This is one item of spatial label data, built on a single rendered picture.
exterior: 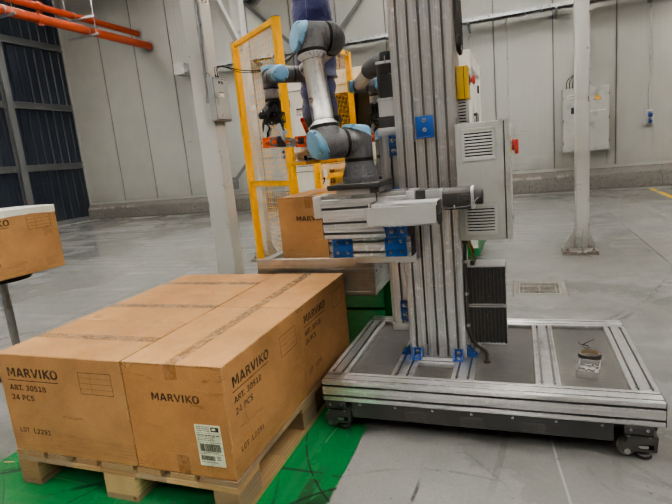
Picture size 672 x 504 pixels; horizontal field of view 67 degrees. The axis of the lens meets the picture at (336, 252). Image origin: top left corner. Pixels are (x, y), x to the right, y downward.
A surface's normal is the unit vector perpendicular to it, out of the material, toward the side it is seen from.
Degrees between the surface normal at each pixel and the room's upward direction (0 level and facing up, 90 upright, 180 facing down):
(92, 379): 90
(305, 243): 90
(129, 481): 90
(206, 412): 90
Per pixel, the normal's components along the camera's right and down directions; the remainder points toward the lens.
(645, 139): -0.33, 0.21
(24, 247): 0.88, 0.00
